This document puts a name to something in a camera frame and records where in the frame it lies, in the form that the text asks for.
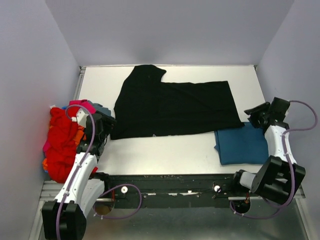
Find red t-shirt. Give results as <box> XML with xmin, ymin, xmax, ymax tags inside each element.
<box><xmin>46</xmin><ymin>107</ymin><xmax>79</xmax><ymax>184</ymax></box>

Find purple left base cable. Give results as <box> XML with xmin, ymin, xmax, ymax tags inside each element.
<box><xmin>93</xmin><ymin>184</ymin><xmax>143</xmax><ymax>221</ymax></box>

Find magenta t-shirt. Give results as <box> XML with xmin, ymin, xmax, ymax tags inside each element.
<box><xmin>42</xmin><ymin>99</ymin><xmax>96</xmax><ymax>153</ymax></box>

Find orange t-shirt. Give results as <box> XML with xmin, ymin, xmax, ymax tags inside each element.
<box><xmin>42</xmin><ymin>125</ymin><xmax>85</xmax><ymax>173</ymax></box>

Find aluminium frame rail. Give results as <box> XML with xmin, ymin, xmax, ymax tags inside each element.
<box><xmin>39</xmin><ymin>180</ymin><xmax>63</xmax><ymax>201</ymax></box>

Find folded teal t-shirt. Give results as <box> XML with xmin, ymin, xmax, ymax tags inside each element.
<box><xmin>214</xmin><ymin>122</ymin><xmax>269</xmax><ymax>166</ymax></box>

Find grey-blue t-shirt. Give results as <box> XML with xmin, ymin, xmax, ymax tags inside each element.
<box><xmin>90</xmin><ymin>102</ymin><xmax>112</xmax><ymax>117</ymax></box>

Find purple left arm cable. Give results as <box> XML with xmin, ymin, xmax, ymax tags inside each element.
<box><xmin>55</xmin><ymin>104</ymin><xmax>96</xmax><ymax>240</ymax></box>

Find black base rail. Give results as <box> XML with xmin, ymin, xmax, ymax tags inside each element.
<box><xmin>97</xmin><ymin>174</ymin><xmax>250</xmax><ymax>209</ymax></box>

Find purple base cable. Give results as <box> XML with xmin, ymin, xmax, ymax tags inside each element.
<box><xmin>93</xmin><ymin>184</ymin><xmax>143</xmax><ymax>221</ymax></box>
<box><xmin>230</xmin><ymin>197</ymin><xmax>288</xmax><ymax>220</ymax></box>

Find black t-shirt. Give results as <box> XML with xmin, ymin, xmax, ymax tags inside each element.
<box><xmin>110</xmin><ymin>65</ymin><xmax>244</xmax><ymax>140</ymax></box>

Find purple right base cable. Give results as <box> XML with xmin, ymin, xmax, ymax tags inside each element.
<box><xmin>230</xmin><ymin>197</ymin><xmax>288</xmax><ymax>220</ymax></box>

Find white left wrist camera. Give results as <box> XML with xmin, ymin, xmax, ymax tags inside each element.
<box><xmin>71</xmin><ymin>108</ymin><xmax>89</xmax><ymax>128</ymax></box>

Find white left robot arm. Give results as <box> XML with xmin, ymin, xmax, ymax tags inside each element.
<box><xmin>42</xmin><ymin>111</ymin><xmax>116</xmax><ymax>240</ymax></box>

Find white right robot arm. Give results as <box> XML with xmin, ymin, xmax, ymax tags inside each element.
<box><xmin>230</xmin><ymin>97</ymin><xmax>306</xmax><ymax>206</ymax></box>

